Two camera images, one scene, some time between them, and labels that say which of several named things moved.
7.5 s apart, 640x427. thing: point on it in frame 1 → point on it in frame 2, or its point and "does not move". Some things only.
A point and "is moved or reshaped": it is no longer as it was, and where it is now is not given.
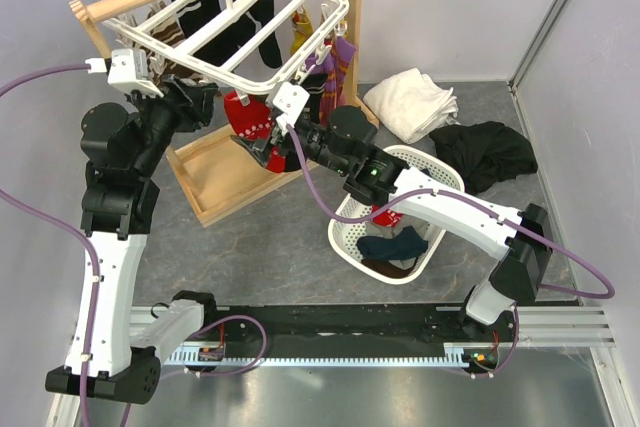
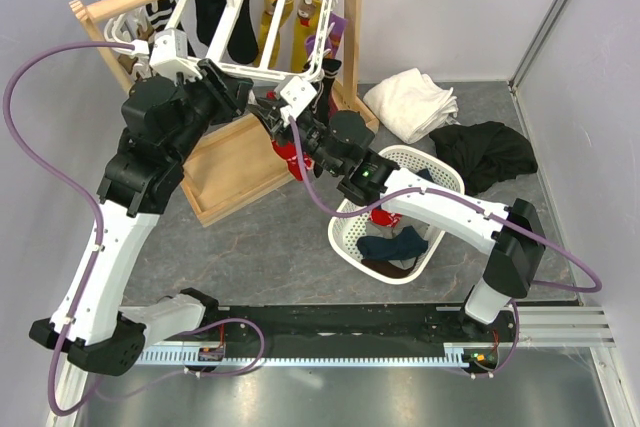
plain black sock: x=264 y=11 → x=211 y=0
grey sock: x=420 y=226 does not move
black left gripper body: x=188 y=115 → x=221 y=103
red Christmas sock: x=276 y=162 is moved or reshaped
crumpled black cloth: x=485 y=153 does not move
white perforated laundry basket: x=391 y=247 does not move
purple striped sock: x=332 y=61 → x=334 y=39
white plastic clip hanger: x=220 y=18 is moved or reshaped
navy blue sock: x=406 y=245 does not move
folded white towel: x=414 y=104 does not move
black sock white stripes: x=197 y=6 → x=161 y=13
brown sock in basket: x=385 y=268 does not move
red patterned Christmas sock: x=251 y=121 is moved or reshaped
